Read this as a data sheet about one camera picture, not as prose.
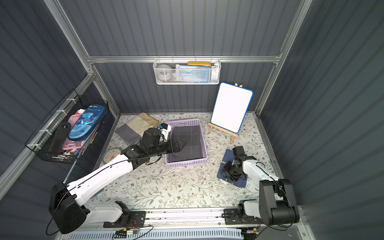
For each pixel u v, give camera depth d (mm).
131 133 1057
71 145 655
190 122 1081
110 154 945
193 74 864
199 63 888
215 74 855
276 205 422
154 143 599
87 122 669
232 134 991
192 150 941
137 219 729
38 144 596
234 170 738
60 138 641
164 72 829
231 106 890
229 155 985
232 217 737
